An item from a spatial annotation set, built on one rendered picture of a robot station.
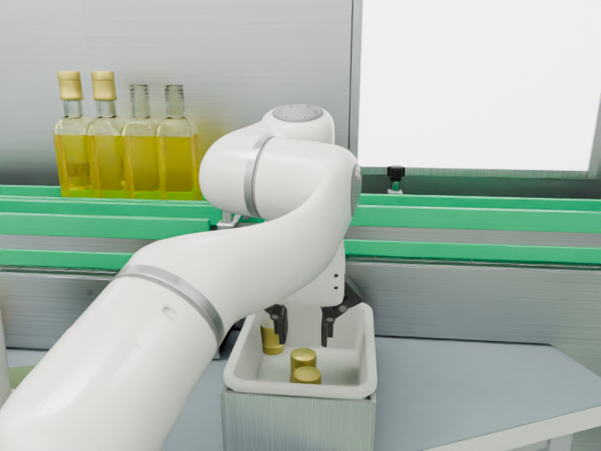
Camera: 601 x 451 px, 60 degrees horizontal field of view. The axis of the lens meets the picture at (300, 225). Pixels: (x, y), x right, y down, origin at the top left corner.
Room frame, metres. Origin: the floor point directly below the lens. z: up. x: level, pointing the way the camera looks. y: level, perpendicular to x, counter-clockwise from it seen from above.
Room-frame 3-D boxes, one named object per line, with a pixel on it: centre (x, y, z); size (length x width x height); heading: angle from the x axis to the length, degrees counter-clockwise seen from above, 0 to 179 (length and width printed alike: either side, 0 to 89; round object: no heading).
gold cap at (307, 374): (0.55, -0.01, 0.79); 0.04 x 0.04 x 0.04
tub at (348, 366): (0.59, -0.01, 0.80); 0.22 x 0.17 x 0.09; 174
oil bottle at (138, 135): (0.84, 0.25, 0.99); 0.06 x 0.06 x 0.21; 85
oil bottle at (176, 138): (0.83, 0.20, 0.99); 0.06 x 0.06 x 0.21; 85
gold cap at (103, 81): (0.85, 0.31, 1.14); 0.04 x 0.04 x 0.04
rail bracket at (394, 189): (0.88, -0.16, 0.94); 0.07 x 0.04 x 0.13; 174
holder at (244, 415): (0.62, -0.01, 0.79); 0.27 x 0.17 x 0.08; 174
